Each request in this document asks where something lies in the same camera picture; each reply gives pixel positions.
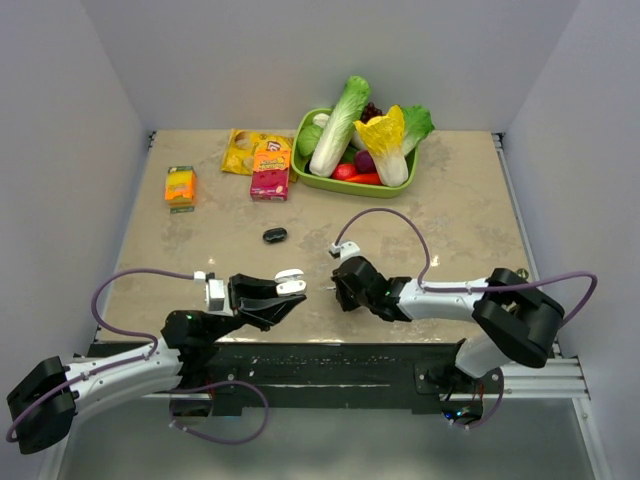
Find green plastic tray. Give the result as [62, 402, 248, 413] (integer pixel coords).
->
[291, 108, 419, 199]

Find orange toy carrot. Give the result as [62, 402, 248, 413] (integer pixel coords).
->
[345, 173, 382, 185]

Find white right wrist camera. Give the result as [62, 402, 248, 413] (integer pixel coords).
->
[329, 241, 361, 262]

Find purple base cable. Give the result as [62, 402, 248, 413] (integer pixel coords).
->
[168, 379, 271, 445]

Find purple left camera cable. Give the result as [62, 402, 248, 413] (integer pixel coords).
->
[5, 268, 199, 444]

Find white toy garlic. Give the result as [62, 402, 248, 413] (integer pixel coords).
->
[312, 113, 330, 129]

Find purple toy onion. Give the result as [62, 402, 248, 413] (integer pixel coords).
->
[353, 150, 377, 174]

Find orange sponge pack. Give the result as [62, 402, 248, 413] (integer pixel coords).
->
[164, 166, 197, 213]

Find yellow napa cabbage toy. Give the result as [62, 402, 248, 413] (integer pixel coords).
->
[353, 105, 408, 187]

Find dark toy grapes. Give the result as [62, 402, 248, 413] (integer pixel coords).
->
[360, 102, 383, 123]

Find red toy tomato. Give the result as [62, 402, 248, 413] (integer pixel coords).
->
[331, 163, 358, 181]

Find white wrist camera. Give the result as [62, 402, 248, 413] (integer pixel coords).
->
[329, 241, 361, 262]
[193, 271, 227, 312]

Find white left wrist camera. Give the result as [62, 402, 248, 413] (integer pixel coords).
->
[193, 271, 227, 312]

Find red snack box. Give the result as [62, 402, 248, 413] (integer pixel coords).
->
[249, 150, 291, 201]

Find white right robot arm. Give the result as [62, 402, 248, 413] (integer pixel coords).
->
[233, 254, 565, 393]

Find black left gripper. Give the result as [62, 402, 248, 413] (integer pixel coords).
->
[204, 273, 306, 343]

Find white earbud charging case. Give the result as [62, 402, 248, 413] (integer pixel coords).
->
[274, 269, 307, 297]

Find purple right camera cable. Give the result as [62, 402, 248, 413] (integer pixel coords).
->
[335, 208, 599, 329]

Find green lettuce leaf toy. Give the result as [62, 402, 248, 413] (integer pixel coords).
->
[401, 105, 435, 156]

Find purple camera cable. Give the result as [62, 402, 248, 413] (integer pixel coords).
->
[335, 208, 599, 329]
[5, 268, 199, 444]

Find black base frame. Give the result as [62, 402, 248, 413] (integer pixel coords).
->
[86, 343, 501, 420]

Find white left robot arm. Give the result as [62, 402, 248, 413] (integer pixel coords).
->
[6, 271, 306, 455]

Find green round toy vegetable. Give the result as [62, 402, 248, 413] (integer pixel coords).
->
[296, 124, 324, 157]

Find yellow chips bag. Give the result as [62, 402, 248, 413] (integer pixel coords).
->
[220, 129, 294, 175]

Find green napa cabbage toy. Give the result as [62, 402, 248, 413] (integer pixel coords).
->
[309, 76, 371, 178]

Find black earbud charging case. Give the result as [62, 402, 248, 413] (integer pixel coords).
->
[262, 227, 288, 244]

